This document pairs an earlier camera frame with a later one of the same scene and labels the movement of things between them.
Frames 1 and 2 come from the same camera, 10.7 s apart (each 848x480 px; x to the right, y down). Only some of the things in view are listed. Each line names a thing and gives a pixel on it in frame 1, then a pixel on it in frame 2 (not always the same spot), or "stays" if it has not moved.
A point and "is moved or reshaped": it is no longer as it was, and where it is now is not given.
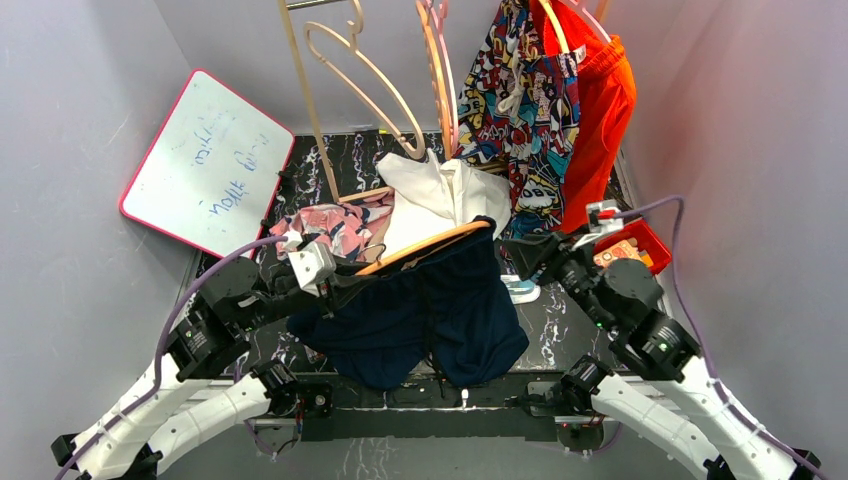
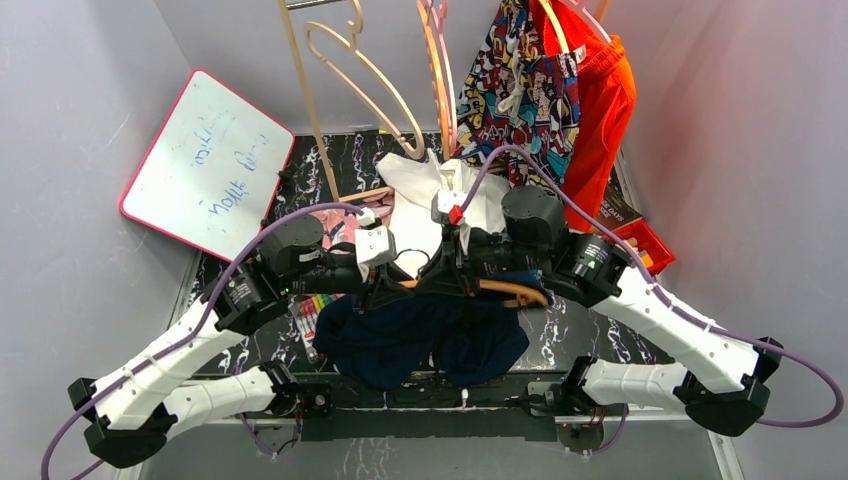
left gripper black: [319, 300] -> [384, 290]
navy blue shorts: [448, 304] stays
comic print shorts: [520, 117] stays
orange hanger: [417, 251] is moved or reshaped
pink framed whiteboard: [209, 169] stays
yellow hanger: [555, 21] stays
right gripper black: [528, 252] -> [447, 274]
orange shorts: [607, 102] stays
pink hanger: [440, 17] stays
